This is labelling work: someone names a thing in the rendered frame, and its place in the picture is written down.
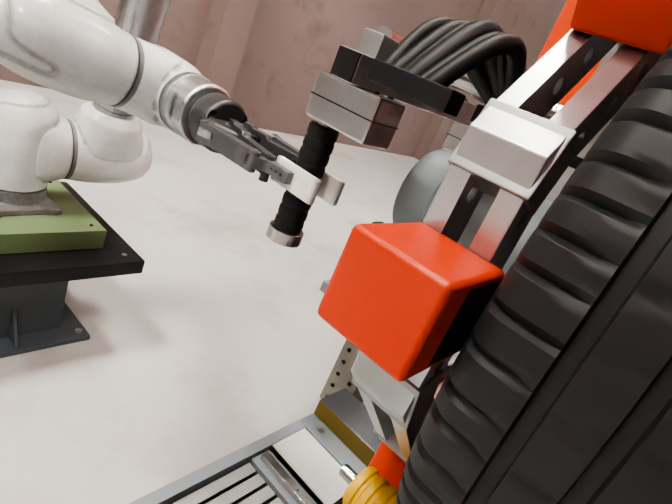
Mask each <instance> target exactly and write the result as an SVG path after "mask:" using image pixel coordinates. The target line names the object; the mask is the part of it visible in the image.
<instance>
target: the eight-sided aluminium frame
mask: <svg viewBox="0 0 672 504"><path fill-rule="evenodd" d="M617 43H618V42H614V41H611V40H607V39H604V38H600V37H597V36H593V35H590V34H586V33H583V32H579V31H576V30H573V29H571V30H570V31H569V32H568V33H567V34H566V35H565V36H564V37H563V38H561V39H560V40H559V41H558V42H557V43H556V44H555V45H554V46H553V47H552V48H551V49H550V50H549V51H548V52H547V53H545V54H544V55H543V56H542V57H541V58H540V59H539V60H538V61H537V62H536V63H535V64H534V65H533V66H532V67H530V68H529V69H528V70H527V71H526V72H525V73H524V74H523V75H522V76H521V77H520V78H519V79H518V80H517V81H516V82H514V83H513V84H512V85H511V86H510V87H509V88H508V89H507V90H506V91H505V92H504V93H503V94H502V95H501V96H500V97H498V98H497V99H494V98H491V99H490V100H489V101H488V103H487V104H486V105H485V107H484V108H483V110H482V111H481V113H480V114H479V115H478V117H477V118H476V119H475V120H474V121H473V122H472V123H471V124H470V126H469V127H468V129H467V132H466V134H465V135H464V137H463V138H462V140H461V141H460V142H459V144H458V145H457V147H456V148H455V150H454V151H453V152H452V154H451V155H450V157H449V158H448V163H449V164H450V167H449V169H448V171H447V173H446V175H445V177H444V179H443V181H442V183H441V185H440V187H439V189H438V191H437V193H436V195H435V197H434V199H433V202H432V204H431V206H430V208H429V210H428V212H427V214H426V216H425V218H424V220H423V222H422V223H425V224H427V225H428V226H430V227H432V228H433V229H435V230H437V231H438V232H440V233H442V234H443V235H445V236H447V237H448V238H450V239H452V240H453V241H455V242H458V240H459V239H460V237H461V235H462V233H463V231H464V229H465V227H466V225H467V223H468V221H469V219H470V218H471V216H472V214H473V212H474V210H475V208H476V206H477V204H478V202H479V200H480V198H481V197H482V195H483V193H485V194H487V195H489V196H491V197H493V198H495V200H494V202H493V204H492V206H491V208H490V210H489V211H488V213H487V215H486V217H485V219H484V221H483V223H482V224H481V226H480V228H479V230H478V232H477V234H476V236H475V238H474V239H473V241H472V243H471V245H470V247H469V249H468V250H470V251H472V252H473V253H475V254H477V255H478V256H480V257H482V258H483V259H485V260H487V261H488V262H490V263H492V264H493V265H495V266H497V267H498V268H500V269H501V270H502V269H503V267H504V265H505V263H506V262H507V260H508V258H509V256H510V255H511V253H512V251H513V249H514V248H515V246H516V244H517V242H518V241H519V239H520V237H521V236H522V234H523V232H524V230H525V229H526V227H527V225H528V223H529V222H530V220H531V218H532V216H533V215H534V214H535V213H536V211H537V210H538V208H539V207H540V206H541V204H542V203H543V201H544V200H545V198H546V197H547V196H548V194H549V193H550V191H551V190H552V189H553V187H554V186H555V184H556V183H557V182H558V180H559V179H560V177H561V176H562V175H563V173H564V172H565V170H566V169H567V168H568V166H569V165H570V163H571V162H572V161H573V159H574V158H575V157H576V156H577V155H578V154H579V153H580V152H581V151H582V150H583V149H584V147H585V146H586V145H587V144H588V143H589V142H590V141H591V140H592V139H593V138H594V137H595V135H596V134H597V133H598V132H599V131H600V130H601V129H602V128H603V127H604V126H605V125H606V123H607V122H608V121H609V120H610V119H611V118H612V117H613V116H614V115H615V114H616V113H617V111H618V110H619V109H620V108H621V106H622V105H623V104H624V102H625V101H626V100H627V98H628V97H629V96H631V95H632V93H633V92H634V90H635V88H636V87H637V85H638V84H639V83H640V82H641V80H642V79H643V78H644V77H645V75H646V74H647V73H648V72H649V70H650V69H651V68H652V67H653V66H654V65H655V64H656V62H657V61H658V59H659V58H660V57H661V56H662V55H660V54H656V53H653V52H649V51H646V50H642V49H639V48H635V47H632V46H628V45H625V44H621V43H618V44H619V45H621V46H622V47H621V48H620V49H619V50H618V51H617V52H616V53H615V54H614V55H613V56H612V57H611V58H610V59H609V60H608V61H607V62H606V63H605V64H604V65H603V66H602V67H601V68H600V69H599V70H598V71H597V72H596V73H595V74H594V75H593V76H592V77H591V78H590V79H589V80H588V81H587V82H586V83H585V84H584V85H583V86H582V87H581V89H580V90H579V91H578V92H577V93H576V94H575V95H574V96H573V97H572V98H571V99H570V100H569V101H568V102H567V103H566V104H565V105H564V106H563V107H562V108H561V109H560V110H559V111H558V112H557V113H556V114H555V115H554V116H553V117H552V118H551V119H550V120H547V119H545V118H543V117H544V116H545V115H546V114H547V113H548V112H549V111H550V110H551V109H552V108H553V107H554V106H555V105H556V104H557V103H558V102H559V101H560V100H561V99H562V98H563V97H564V96H565V95H566V94H567V93H568V92H569V91H570V90H571V89H572V88H573V87H574V86H575V85H576V84H577V83H578V82H579V81H580V80H581V79H582V78H583V77H584V76H585V75H586V74H587V73H588V72H589V71H590V70H591V69H592V68H593V67H594V66H595V65H596V64H597V63H598V62H599V61H600V60H601V59H602V58H603V57H604V56H605V55H606V54H607V53H608V52H609V51H610V50H611V49H612V48H613V47H614V46H615V45H616V44H617ZM452 356H453V355H452ZM452 356H450V357H448V358H446V359H444V360H442V361H440V362H439V363H437V364H435V365H433V366H431V367H429V368H427V369H425V370H424V371H422V372H420V373H418V374H416V375H414V376H412V377H410V378H409V379H407V380H405V381H399V382H398V381H396V380H395V379H393V378H392V377H391V376H390V375H389V374H387V373H386V372H385V371H384V370H383V369H381V368H380V367H379V366H378V365H377V364H375V363H374V362H373V361H372V360H371V359H370V358H368V357H367V356H366V355H365V354H364V353H362V352H361V351H360V350H359V349H358V351H357V356H356V360H355V362H354V364H353V366H352V368H351V373H352V375H353V376H352V383H353V384H354V385H356V386H357V387H358V390H359V392H360V394H361V397H362V399H363V402H364V404H365V407H366V409H367V411H368V414H369V416H370V419H371V421H372V424H373V426H374V429H373V432H374V433H375V434H376V435H377V436H378V438H379V439H380V440H381V441H383V442H384V443H385V444H386V445H387V446H388V447H389V448H390V449H391V450H392V451H393V452H394V453H395V454H396V455H397V456H398V457H399V458H401V459H402V460H403V461H404V462H405V463H406V462H407V459H408V456H409V454H410V452H411V449H412V446H413V444H414V441H415V439H416V437H417V435H418V432H419V431H420V429H421V427H422V424H423V421H424V419H425V417H426V415H427V413H428V411H429V409H430V407H431V405H432V403H433V401H434V400H435V398H436V397H437V393H438V391H439V389H440V387H441V385H442V383H443V382H444V381H443V382H441V383H440V384H439V382H440V380H441V377H442V375H443V372H444V370H445V368H446V366H447V365H448V363H449V361H450V359H451V358H452Z"/></svg>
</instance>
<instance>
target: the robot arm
mask: <svg viewBox="0 0 672 504"><path fill-rule="evenodd" d="M170 1H171V0H120V1H119V4H118V8H117V12H116V16H115V19H114V18H113V17H112V16H111V15H110V14H109V13H108V12H107V11H106V10H105V9H104V7H103V6H102V5H101V4H100V3H99V1H98V0H0V64H1V65H3V66H4V67H6V68H8V69H9V70H11V71H12V72H14V73H16V74H18V75H20V76H22V77H24V78H26V79H28V80H30V81H32V82H35V83H37V84H40V85H42V86H44V87H47V88H50V89H52V90H55V91H58V92H60V93H63V94H66V95H69V96H72V97H75V98H79V99H82V100H86V101H87V102H85V103H83V104H82V105H81V107H80V109H79V110H78V112H77V113H76V114H75V115H74V117H73V119H66V118H63V117H61V116H59V111H58V109H57V108H56V106H55V105H54V104H53V103H52V102H51V101H50V100H48V99H46V98H45V97H44V96H42V95H40V94H38V93H35V92H32V91H28V90H23V89H12V88H10V89H3V90H1V91H0V217H4V216H25V215H61V214H62V208H61V207H60V206H59V205H57V204H55V203H54V202H52V201H51V200H50V199H49V198H48V196H47V184H48V182H51V181H56V180H60V179H67V180H74V181H79V182H88V183H104V184H116V183H124V182H129V181H133V180H136V179H138V178H141V177H142V176H143V175H144V174H145V173H146V172H147V171H148V170H149V168H150V166H151V163H152V157H153V155H152V148H151V143H150V141H149V140H148V138H147V136H146V135H145V134H144V133H143V132H142V128H143V126H142V123H141V121H140V119H142V120H144V121H146V122H148V123H150V124H152V125H158V126H160V127H162V128H165V129H170V130H171V131H173V132H174V133H176V134H178V135H179V136H181V137H182V138H183V139H185V140H186V141H188V142H189V143H191V144H196V145H202V146H203V147H205V148H206V149H208V150H209V151H211V152H214V153H220V154H221V155H223V156H224V157H226V158H228V159H229V160H231V161H232V162H234V163H235V164H237V165H238V166H240V167H241V168H243V169H244V170H246V171H247V172H249V173H255V170H257V171H258V172H259V173H260V176H259V179H258V180H260V181H262V182H267V181H268V179H269V176H271V177H270V178H271V179H272V180H273V181H274V182H276V183H277V184H279V185H280V186H282V187H283V188H285V189H286V190H288V191H289V192H291V193H292V194H293V195H295V196H296V197H298V198H299V199H301V200H302V201H304V202H305V203H307V204H308V205H313V203H314V201H315V198H316V196H319V197H320V198H322V199H323V200H325V201H326V202H328V203H329V204H331V205H332V206H335V205H337V203H338V200H339V198H340V195H341V193H342V190H343V188H344V185H345V183H344V182H343V181H341V180H339V179H338V178H336V177H335V176H333V175H331V174H330V173H328V172H326V171H325V172H324V175H323V177H322V178H321V180H320V179H318V178H316V177H315V176H313V175H312V174H310V173H309V172H307V171H305V170H304V169H302V168H301V167H299V166H298V165H296V164H295V161H296V159H297V158H298V153H299V150H298V149H297V148H295V147H294V146H292V145H290V144H289V143H287V142H286V141H284V140H283V139H282V138H281V137H280V136H278V134H274V133H272V134H271V135H269V134H267V133H265V132H263V131H261V130H259V129H258V127H257V126H256V125H254V124H252V123H250V122H248V120H247V115H246V112H245V110H244V108H243V107H242V106H241V105H240V104H239V103H238V102H236V101H234V100H232V99H231V97H230V95H229V94H228V93H227V91H226V90H225V89H223V88H222V87H220V86H219V85H217V84H215V83H213V82H212V81H210V80H209V79H208V78H206V77H204V76H203V75H201V73H200V72H199V71H198V70H197V69H196V68H195V67H194V66H192V65H191V64H190V63H188V62H187V61H185V60H184V59H182V58H180V57H179V56H177V55H176V54H174V53H173V52H171V51H169V50H168V49H166V48H164V47H161V46H159V45H157V42H158V39H159V35H160V34H161V30H162V27H163V24H164V21H165V18H166V14H167V11H168V8H169V5H170ZM139 118H140V119H139Z"/></svg>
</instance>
